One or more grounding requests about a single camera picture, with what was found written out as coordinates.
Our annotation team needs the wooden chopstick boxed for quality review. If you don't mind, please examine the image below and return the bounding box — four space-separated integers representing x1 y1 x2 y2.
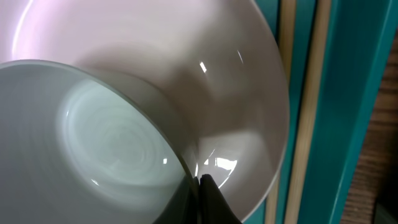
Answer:
264 0 297 224
284 0 332 224

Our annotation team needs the grey bowl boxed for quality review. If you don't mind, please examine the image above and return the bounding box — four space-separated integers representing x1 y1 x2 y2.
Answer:
1 60 196 223

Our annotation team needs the right wooden chopstick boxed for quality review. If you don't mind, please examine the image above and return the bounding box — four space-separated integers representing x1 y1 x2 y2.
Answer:
284 0 332 224

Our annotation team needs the large white plate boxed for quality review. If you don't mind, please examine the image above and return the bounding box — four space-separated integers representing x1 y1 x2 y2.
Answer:
1 0 289 222

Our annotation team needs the teal serving tray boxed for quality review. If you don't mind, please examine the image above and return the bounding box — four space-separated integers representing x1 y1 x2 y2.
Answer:
248 0 397 224

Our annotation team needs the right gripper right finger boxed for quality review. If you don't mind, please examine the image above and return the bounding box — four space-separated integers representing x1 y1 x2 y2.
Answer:
199 174 241 224

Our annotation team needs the left wooden chopstick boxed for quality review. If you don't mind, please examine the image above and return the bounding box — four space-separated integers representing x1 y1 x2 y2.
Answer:
264 0 297 224

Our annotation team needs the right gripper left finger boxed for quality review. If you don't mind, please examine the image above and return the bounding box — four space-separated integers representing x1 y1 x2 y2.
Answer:
154 177 199 224

